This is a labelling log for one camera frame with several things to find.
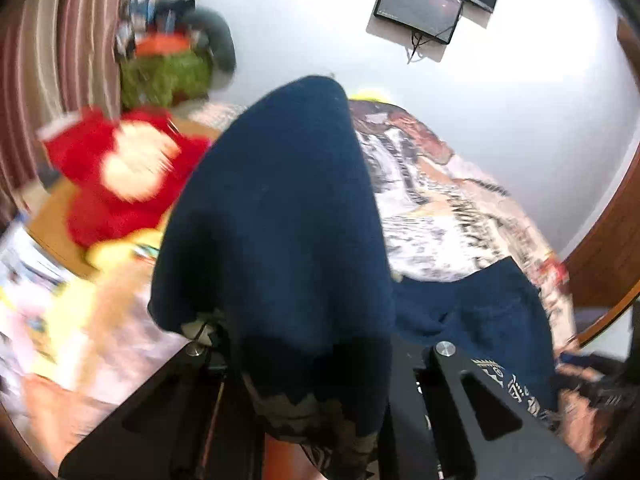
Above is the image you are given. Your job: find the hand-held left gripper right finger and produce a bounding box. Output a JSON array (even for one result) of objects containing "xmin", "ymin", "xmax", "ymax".
[{"xmin": 379, "ymin": 335, "xmax": 587, "ymax": 480}]

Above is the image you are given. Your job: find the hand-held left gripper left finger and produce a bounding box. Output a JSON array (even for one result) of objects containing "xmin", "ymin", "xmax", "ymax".
[{"xmin": 59, "ymin": 340, "xmax": 267, "ymax": 480}]

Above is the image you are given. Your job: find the navy patterned garment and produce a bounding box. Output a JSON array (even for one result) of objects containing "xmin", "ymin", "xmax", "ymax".
[{"xmin": 147, "ymin": 75, "xmax": 563, "ymax": 480}]

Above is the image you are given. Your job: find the brown wooden door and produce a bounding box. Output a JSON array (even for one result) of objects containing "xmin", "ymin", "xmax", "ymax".
[{"xmin": 562, "ymin": 16, "xmax": 640, "ymax": 347}]

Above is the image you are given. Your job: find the yellow plush toy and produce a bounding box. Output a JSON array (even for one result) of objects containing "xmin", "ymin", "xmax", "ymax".
[{"xmin": 84, "ymin": 226, "xmax": 167, "ymax": 272}]

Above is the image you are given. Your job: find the newspaper print blanket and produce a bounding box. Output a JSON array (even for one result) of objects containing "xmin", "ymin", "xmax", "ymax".
[{"xmin": 0, "ymin": 98, "xmax": 577, "ymax": 466}]

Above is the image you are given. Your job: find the red plush toy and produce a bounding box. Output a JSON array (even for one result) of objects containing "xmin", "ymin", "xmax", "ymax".
[{"xmin": 39, "ymin": 106, "xmax": 212, "ymax": 249}]

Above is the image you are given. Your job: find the stack of magazines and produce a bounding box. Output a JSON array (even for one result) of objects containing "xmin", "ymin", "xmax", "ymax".
[{"xmin": 0, "ymin": 214, "xmax": 77, "ymax": 363}]

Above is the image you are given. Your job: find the green plush toy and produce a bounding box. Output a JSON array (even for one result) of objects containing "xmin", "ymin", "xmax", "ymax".
[{"xmin": 120, "ymin": 51, "xmax": 216, "ymax": 111}]

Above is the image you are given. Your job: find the orange box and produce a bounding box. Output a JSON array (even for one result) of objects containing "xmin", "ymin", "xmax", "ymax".
[{"xmin": 134, "ymin": 33, "xmax": 189, "ymax": 57}]

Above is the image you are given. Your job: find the grey plush toy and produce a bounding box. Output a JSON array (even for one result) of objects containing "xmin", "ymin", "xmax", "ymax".
[{"xmin": 186, "ymin": 6, "xmax": 237, "ymax": 74}]

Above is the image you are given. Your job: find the brown striped curtain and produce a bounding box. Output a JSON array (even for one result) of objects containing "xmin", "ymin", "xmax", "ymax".
[{"xmin": 0, "ymin": 0, "xmax": 167, "ymax": 233}]

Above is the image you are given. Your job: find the small black monitor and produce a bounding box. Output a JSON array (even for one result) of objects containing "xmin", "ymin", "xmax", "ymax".
[{"xmin": 372, "ymin": 0, "xmax": 465, "ymax": 45}]

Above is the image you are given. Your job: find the black cable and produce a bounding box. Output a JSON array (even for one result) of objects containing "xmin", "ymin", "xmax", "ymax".
[{"xmin": 406, "ymin": 30, "xmax": 432, "ymax": 64}]

